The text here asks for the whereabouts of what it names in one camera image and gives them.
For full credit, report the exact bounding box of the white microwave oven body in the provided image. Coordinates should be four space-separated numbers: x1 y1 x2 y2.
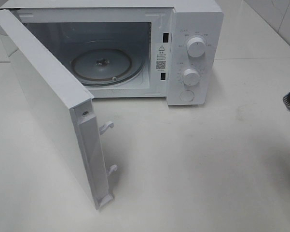
0 0 224 105

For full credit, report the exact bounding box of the white timer knob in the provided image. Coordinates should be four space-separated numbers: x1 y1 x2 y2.
182 68 200 86

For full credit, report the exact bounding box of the glass microwave turntable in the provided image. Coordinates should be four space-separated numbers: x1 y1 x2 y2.
70 48 144 87

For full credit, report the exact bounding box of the round white door button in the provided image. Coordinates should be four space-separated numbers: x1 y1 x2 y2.
180 90 194 102

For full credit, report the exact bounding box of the upper white power knob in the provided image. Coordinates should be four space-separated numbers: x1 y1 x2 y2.
186 35 207 58

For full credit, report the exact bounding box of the white microwave door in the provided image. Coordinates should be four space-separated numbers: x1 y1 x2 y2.
0 10 117 209

